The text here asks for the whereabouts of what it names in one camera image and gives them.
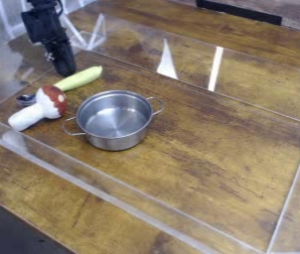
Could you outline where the clear acrylic enclosure wall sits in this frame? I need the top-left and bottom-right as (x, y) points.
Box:
(0, 0), (300, 254)

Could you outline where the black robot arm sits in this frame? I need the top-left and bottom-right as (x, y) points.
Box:
(21, 0), (75, 76)

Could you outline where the small stainless steel pot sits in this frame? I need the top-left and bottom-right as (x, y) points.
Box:
(63, 90), (164, 151)

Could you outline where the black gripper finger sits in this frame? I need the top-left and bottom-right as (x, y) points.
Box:
(45, 42), (72, 76)
(67, 41), (75, 73)

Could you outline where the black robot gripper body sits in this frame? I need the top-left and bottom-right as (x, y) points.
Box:
(21, 6), (69, 47)

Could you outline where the black bar in background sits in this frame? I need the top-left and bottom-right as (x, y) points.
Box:
(195, 0), (282, 26)

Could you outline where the plush red white mushroom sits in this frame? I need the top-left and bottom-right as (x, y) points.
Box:
(8, 85), (68, 131)

